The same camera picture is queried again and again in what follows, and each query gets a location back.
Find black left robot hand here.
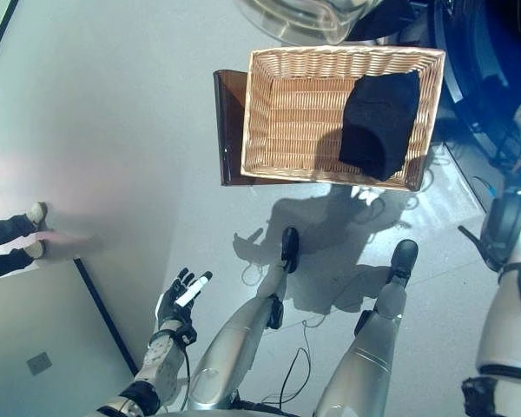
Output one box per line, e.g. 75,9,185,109
157,268,213,334

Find black cloth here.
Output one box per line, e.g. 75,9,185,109
338,69,421,182

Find round washing machine door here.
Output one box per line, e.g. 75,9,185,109
236,0,418,47

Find grey front-load washing machine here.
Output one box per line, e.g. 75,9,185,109
432,0,521,157

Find grey square socket plate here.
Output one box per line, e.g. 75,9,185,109
25,352,52,377

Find person legs dark trousers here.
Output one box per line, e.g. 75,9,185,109
0,202,49,283

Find glossy brown stand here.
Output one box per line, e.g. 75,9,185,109
212,69,431,192

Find silver right robot leg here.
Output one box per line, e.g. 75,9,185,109
314,239,419,417

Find rectangular wicker laundry basket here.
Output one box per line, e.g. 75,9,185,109
241,46,446,192

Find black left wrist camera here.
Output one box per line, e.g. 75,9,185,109
175,325,198,347

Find thin white floor cable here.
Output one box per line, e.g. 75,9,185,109
241,260,267,287

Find thin black floor cable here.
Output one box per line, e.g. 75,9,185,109
262,319,313,405

